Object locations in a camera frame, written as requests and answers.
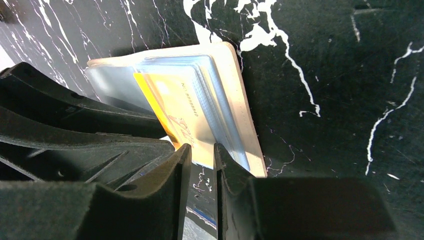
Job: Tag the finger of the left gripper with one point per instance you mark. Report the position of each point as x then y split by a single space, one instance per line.
45 153
31 94

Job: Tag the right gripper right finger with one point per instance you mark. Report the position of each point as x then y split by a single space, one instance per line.
296 208

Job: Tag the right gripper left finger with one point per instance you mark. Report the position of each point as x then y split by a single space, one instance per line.
151 207

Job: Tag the beige leather card holder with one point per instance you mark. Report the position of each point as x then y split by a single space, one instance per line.
217 82

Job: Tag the gold credit card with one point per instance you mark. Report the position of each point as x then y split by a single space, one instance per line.
175 104

